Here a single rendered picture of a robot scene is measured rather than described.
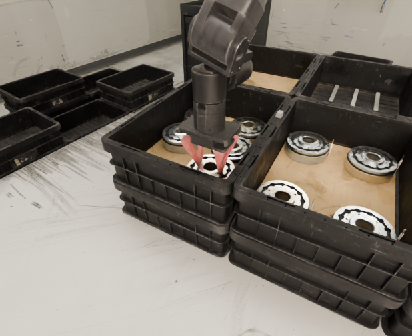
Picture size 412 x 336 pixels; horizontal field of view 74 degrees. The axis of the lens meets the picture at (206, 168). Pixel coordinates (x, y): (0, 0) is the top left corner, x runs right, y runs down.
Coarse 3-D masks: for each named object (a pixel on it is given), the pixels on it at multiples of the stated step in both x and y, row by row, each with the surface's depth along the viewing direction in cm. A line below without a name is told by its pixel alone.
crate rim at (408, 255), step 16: (288, 112) 65; (352, 112) 66; (368, 112) 65; (272, 128) 60; (256, 160) 51; (240, 176) 48; (240, 192) 45; (256, 192) 44; (256, 208) 45; (272, 208) 43; (288, 208) 42; (304, 208) 42; (304, 224) 42; (320, 224) 40; (336, 224) 39; (352, 240) 39; (368, 240) 38; (384, 240) 37; (384, 256) 38; (400, 256) 37
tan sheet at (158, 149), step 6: (228, 120) 82; (156, 144) 73; (162, 144) 73; (150, 150) 70; (156, 150) 70; (162, 150) 70; (204, 150) 70; (210, 150) 70; (162, 156) 68; (168, 156) 68; (174, 156) 68; (180, 156) 68; (186, 156) 68; (180, 162) 67; (186, 162) 67
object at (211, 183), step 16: (288, 96) 72; (144, 112) 65; (112, 144) 55; (256, 144) 55; (144, 160) 52; (160, 160) 51; (240, 160) 51; (176, 176) 50; (192, 176) 48; (208, 176) 47; (224, 192) 47
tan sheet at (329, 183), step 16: (288, 160) 67; (336, 160) 67; (272, 176) 63; (288, 176) 63; (304, 176) 63; (320, 176) 63; (336, 176) 63; (352, 176) 63; (320, 192) 59; (336, 192) 59; (352, 192) 59; (368, 192) 59; (384, 192) 59; (320, 208) 55; (336, 208) 55; (368, 208) 55; (384, 208) 55
